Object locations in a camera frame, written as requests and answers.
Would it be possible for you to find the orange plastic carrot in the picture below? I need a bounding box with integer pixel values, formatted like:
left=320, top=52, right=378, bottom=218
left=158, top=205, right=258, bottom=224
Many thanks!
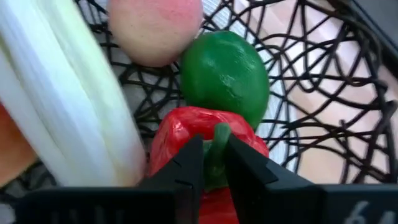
left=0, top=104, right=39, bottom=188

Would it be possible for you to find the green plastic lime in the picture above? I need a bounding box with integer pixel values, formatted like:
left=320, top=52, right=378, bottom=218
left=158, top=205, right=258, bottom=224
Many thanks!
left=179, top=30, right=271, bottom=130

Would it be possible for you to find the pink plastic peach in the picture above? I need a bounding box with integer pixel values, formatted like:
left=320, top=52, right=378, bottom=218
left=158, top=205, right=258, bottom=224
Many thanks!
left=106, top=0, right=205, bottom=68

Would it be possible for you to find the red plastic bell pepper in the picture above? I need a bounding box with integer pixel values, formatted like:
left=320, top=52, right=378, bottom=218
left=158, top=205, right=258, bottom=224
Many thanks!
left=146, top=105, right=270, bottom=224

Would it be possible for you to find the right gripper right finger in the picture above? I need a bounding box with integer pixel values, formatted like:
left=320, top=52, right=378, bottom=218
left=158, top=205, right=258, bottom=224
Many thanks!
left=224, top=133, right=322, bottom=224

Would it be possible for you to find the dark woven wire basket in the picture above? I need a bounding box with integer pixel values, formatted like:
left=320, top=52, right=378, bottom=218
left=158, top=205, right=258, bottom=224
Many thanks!
left=0, top=0, right=398, bottom=208

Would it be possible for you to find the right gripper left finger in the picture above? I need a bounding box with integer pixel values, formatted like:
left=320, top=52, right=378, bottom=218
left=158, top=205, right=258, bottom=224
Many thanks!
left=136, top=134, right=205, bottom=224

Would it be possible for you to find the pale green plastic celery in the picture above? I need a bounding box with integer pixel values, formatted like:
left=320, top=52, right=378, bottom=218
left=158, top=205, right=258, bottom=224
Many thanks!
left=0, top=0, right=147, bottom=188

